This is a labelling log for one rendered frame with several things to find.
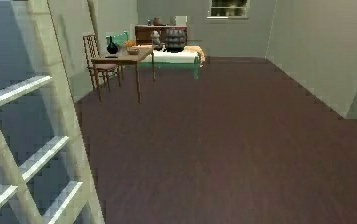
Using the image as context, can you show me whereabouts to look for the brown wooden dresser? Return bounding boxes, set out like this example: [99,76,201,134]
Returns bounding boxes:
[134,24,188,46]

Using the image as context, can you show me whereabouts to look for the brown wooden table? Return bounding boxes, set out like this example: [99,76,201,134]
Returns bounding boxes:
[91,45,156,105]

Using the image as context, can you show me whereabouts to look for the black round vase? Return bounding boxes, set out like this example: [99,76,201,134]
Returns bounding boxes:
[106,35,119,55]

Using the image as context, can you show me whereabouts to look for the grey teddy bear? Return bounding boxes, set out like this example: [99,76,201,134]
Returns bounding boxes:
[150,30,164,52]

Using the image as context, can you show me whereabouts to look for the green framed bed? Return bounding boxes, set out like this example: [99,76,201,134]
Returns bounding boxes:
[106,30,207,81]

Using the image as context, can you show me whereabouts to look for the window with white frame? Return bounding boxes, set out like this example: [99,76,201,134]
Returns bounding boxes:
[207,0,251,20]

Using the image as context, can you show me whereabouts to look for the pale wooden ladder shelf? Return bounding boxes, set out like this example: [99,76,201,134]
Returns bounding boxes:
[0,0,106,224]

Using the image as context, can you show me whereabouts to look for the brown wooden chair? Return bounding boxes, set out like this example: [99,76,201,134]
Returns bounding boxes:
[82,34,123,94]

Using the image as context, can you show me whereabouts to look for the white box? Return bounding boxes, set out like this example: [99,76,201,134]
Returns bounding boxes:
[174,15,188,27]

